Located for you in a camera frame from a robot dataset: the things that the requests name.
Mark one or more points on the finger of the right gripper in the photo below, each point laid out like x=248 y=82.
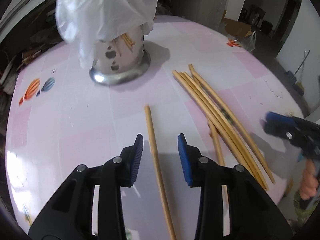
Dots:
x=275 y=119
x=282 y=132

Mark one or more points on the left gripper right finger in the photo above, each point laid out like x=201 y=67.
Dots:
x=189 y=157

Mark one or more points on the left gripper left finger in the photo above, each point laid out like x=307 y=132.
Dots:
x=131 y=157

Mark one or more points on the person's right hand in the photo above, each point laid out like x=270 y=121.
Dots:
x=309 y=183

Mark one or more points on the crossing bamboo chopstick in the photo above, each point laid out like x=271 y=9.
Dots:
x=213 y=131

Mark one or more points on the lone bamboo chopstick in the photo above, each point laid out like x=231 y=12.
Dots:
x=157 y=167

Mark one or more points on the bamboo chopstick rightmost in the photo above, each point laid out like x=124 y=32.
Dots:
x=252 y=145

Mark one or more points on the steel utensil holder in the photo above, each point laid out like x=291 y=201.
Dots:
x=121 y=60

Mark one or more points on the white plastic bag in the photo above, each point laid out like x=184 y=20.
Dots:
x=82 y=23

